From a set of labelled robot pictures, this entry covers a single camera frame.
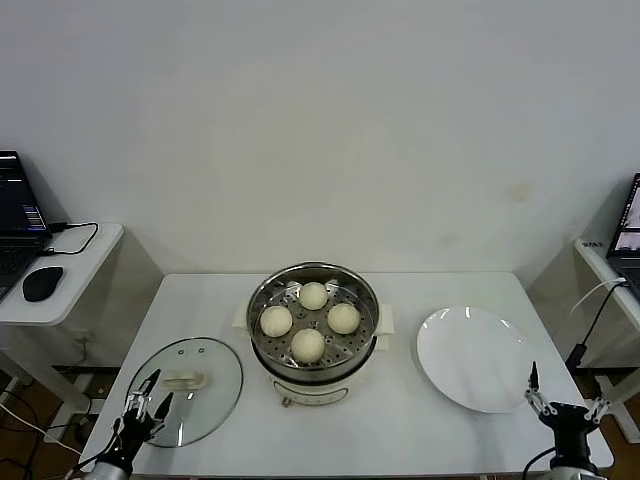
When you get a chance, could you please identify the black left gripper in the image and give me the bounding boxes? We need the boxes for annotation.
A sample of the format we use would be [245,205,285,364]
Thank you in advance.
[115,368,176,459]

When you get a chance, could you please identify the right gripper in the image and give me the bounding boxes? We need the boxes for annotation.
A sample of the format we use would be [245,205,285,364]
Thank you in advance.
[523,360,613,464]

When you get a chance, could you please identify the glass lid with cream handle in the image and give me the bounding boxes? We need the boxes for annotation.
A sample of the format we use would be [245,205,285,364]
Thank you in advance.
[124,337,245,448]

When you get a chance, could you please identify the white steamed baozi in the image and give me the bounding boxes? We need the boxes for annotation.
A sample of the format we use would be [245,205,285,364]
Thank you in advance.
[298,281,330,311]
[290,328,326,365]
[326,303,361,335]
[259,305,294,338]

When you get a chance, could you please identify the black computer mouse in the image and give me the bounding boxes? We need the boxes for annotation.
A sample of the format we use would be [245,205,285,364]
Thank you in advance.
[22,266,65,303]

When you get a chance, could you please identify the steel perforated steamer basket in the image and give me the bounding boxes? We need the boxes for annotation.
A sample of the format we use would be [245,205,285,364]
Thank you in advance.
[233,259,396,375]

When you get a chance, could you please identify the white round plate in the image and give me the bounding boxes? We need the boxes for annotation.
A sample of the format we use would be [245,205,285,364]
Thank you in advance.
[416,304,541,414]

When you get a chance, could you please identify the white side table with mouse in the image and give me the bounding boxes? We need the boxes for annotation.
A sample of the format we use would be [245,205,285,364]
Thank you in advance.
[0,222,165,421]

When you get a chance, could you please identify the white side table with label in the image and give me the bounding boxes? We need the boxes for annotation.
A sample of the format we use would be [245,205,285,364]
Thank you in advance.
[524,234,640,444]

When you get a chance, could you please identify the cream electric cooking pot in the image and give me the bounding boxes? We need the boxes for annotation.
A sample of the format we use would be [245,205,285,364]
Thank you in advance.
[234,319,396,410]

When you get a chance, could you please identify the grey laptop with video screen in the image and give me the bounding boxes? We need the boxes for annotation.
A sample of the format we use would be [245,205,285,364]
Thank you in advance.
[605,172,640,304]

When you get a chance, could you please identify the black laptop with dark screen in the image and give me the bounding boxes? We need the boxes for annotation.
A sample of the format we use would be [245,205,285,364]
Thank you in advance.
[0,150,54,301]

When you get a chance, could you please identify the black cable with adapter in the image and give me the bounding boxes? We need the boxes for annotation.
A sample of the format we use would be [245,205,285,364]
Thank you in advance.
[567,284,624,370]

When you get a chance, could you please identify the white cable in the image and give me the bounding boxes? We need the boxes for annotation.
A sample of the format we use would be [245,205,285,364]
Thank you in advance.
[569,278,627,316]

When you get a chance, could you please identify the black laptop charging cable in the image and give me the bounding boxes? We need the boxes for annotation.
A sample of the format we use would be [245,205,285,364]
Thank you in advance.
[42,221,100,257]

